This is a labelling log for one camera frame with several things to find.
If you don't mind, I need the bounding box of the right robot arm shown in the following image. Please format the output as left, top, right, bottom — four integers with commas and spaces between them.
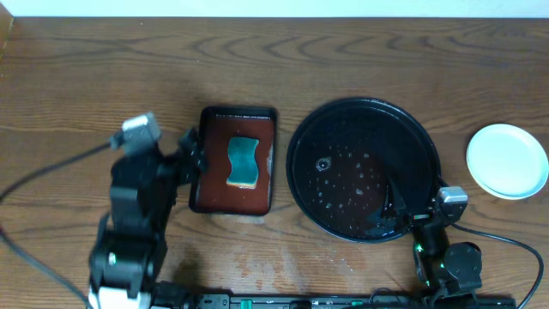
382, 173, 482, 308

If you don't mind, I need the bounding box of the rectangular black red tray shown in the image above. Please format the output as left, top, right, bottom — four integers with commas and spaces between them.
189, 106, 277, 216

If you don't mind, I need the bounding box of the round black tray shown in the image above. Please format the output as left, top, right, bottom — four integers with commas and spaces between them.
286, 97, 441, 243

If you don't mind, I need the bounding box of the green yellow sponge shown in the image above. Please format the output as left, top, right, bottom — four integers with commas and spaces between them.
226, 136, 259, 189

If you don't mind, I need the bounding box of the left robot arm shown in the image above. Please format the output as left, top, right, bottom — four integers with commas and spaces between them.
88, 129, 206, 308

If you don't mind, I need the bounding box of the pale green plate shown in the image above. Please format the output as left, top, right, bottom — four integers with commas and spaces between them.
466, 124, 548, 200

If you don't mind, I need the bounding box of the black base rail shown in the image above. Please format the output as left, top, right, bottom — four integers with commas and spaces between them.
150, 282, 516, 309

